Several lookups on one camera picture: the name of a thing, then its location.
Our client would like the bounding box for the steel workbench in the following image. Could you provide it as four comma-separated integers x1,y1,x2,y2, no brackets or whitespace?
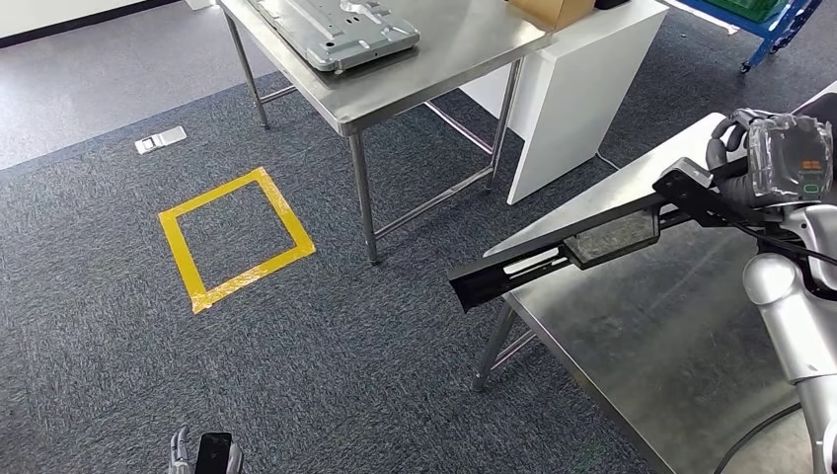
470,81,837,474

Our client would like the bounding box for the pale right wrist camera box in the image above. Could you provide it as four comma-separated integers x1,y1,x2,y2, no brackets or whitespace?
660,156,716,191

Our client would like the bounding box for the blue metal cart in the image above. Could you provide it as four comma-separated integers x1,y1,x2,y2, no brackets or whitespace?
676,0,825,74

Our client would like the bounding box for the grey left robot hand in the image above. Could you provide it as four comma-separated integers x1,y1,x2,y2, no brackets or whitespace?
166,425,245,474

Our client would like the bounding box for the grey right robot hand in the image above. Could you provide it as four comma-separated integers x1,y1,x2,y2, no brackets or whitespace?
705,108,836,210

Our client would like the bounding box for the white cabinet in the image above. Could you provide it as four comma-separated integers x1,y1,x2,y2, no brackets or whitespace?
457,0,670,206

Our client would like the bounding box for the silver floor socket plate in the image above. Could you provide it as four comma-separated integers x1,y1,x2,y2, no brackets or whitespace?
134,125,189,156

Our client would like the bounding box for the brown cardboard box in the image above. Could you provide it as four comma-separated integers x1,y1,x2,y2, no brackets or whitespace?
507,0,597,32

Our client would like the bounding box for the black right camera bracket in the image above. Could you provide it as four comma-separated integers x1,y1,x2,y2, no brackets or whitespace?
652,166,793,230

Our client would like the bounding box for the green plastic crate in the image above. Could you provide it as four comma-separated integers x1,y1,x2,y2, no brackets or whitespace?
703,0,792,24

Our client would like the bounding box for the black loose cable loop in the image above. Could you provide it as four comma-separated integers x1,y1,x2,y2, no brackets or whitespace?
713,402,804,474

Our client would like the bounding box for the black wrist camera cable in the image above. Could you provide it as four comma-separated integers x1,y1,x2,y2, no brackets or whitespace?
728,220,837,269

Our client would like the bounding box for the grey metal panel part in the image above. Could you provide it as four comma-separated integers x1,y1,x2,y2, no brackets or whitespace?
247,0,421,74

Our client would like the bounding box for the long black plastic part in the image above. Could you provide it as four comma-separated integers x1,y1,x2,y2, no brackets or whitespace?
447,166,747,314

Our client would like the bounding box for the steel table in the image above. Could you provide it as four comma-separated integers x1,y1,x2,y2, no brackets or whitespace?
215,0,557,267

